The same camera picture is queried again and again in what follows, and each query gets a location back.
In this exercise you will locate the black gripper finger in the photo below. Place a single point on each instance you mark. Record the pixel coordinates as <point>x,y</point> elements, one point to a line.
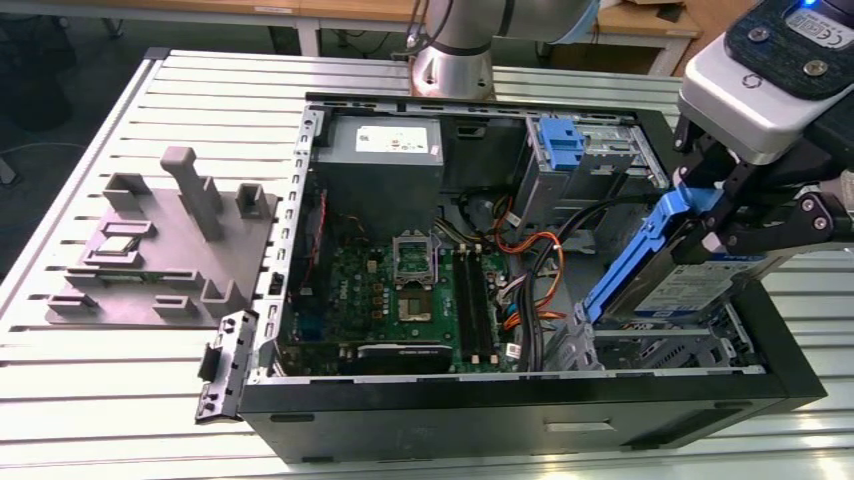
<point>731,180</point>
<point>781,225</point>

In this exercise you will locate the hard disk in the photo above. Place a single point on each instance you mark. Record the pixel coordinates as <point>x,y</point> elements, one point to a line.
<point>688,285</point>

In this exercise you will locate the silver disk bay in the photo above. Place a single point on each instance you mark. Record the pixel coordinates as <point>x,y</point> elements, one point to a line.
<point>574,345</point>

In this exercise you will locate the brown wooden cabinet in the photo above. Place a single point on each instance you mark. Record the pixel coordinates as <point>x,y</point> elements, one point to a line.
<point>700,50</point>

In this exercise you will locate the blue drive latch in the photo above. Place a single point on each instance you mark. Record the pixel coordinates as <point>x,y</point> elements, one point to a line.
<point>561,145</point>

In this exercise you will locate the silver drive cage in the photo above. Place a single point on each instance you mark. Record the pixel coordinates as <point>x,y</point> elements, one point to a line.
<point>554,195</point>

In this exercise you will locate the small wooden desk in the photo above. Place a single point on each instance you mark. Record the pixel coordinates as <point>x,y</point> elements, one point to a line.
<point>641,25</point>

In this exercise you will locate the black RAM slot bank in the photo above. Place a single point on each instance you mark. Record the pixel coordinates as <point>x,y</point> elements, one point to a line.
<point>477,310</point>

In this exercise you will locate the CPU socket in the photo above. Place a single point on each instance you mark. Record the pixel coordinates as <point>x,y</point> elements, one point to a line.
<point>414,260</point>

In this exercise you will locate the grey power supply unit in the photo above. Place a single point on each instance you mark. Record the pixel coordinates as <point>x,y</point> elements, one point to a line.
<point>381,200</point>

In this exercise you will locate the square board chip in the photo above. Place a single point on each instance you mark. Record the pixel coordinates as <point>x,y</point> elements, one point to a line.
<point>416,309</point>

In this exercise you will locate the green motherboard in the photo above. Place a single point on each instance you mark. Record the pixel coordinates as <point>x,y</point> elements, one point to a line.
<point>361,280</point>

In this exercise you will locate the black PC case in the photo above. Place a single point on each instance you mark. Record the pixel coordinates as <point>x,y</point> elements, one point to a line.
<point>468,415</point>

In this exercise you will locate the black graphics card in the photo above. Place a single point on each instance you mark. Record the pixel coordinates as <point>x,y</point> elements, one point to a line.
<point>401,357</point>

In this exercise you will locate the grey parts rack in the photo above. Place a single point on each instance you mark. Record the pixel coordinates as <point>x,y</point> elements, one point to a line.
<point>187,270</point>

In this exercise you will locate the long wooden desk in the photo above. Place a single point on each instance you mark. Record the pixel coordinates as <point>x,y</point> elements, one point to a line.
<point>201,11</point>

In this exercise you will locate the green RAM stick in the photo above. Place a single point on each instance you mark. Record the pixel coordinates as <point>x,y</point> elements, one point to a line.
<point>130,276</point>

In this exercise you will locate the silver CPU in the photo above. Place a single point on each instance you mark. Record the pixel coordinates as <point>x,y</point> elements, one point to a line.
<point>117,246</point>

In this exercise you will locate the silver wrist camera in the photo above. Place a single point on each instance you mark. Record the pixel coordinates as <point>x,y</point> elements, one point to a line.
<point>728,110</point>

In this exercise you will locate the grey expansion latch bracket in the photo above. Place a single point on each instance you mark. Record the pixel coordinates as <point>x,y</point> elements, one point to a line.
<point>230,360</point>

